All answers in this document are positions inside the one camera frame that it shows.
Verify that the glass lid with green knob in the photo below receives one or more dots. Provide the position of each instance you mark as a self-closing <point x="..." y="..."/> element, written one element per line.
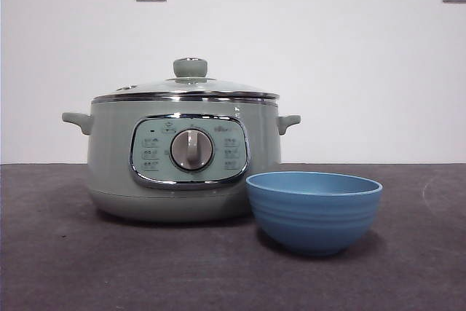
<point x="190" y="67"/>

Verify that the blue ribbed bowl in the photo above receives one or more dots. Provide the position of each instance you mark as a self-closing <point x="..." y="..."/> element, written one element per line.
<point x="316" y="220"/>

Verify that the pale green electric steamer pot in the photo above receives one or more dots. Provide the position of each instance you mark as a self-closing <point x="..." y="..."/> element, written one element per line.
<point x="109" y="165"/>

